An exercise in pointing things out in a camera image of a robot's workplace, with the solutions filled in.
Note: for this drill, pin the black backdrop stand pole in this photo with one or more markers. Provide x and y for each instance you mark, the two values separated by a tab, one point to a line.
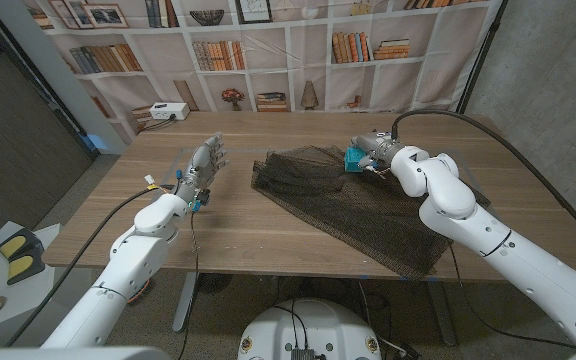
478	60

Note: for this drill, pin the dark round floor object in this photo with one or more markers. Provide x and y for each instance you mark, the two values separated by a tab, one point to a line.
216	282

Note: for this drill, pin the white table leg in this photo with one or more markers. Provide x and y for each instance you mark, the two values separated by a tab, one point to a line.
187	300

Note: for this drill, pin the white power strip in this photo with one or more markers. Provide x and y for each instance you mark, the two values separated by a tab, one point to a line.
169	111

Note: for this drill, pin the teal cube block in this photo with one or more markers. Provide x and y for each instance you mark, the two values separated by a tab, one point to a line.
352	161

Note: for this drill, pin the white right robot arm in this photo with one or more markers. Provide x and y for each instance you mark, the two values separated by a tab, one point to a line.
448	195

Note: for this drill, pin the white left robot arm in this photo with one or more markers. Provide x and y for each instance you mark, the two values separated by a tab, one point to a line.
133	255

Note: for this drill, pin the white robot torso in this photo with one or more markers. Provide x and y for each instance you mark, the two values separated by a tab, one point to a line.
313	330

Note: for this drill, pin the grey table leg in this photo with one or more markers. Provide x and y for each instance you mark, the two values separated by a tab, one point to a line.
443	315

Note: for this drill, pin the white floor platform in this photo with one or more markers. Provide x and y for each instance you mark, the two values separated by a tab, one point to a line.
23	300

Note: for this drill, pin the printed bookshelf backdrop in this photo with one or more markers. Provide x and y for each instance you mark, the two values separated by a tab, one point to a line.
278	65

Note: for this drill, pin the dark perforated partition panel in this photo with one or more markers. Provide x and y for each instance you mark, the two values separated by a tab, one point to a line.
18	150

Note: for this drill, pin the black mesh netting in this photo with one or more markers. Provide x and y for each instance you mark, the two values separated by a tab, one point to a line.
348	215

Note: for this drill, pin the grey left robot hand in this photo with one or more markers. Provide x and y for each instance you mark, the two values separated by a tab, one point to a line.
202	167

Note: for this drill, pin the black and yellow foot pedal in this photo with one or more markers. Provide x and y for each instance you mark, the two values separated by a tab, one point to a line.
20	255

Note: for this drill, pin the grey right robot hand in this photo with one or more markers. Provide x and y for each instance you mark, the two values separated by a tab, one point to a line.
380	147

